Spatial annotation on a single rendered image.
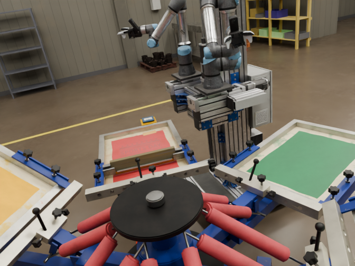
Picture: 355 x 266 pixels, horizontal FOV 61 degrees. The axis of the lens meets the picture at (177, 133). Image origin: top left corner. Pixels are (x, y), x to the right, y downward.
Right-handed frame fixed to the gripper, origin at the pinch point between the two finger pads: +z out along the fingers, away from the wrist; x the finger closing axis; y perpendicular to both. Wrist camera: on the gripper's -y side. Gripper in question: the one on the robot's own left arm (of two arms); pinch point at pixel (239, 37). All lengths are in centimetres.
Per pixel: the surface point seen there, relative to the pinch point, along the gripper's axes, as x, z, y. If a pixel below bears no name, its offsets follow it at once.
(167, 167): 57, 1, 65
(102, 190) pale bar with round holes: 87, 32, 52
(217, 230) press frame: 30, 65, 62
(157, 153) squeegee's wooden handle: 61, -1, 55
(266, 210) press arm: 7, 42, 77
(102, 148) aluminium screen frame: 105, -26, 55
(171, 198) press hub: 40, 80, 30
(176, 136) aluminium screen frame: 52, -32, 62
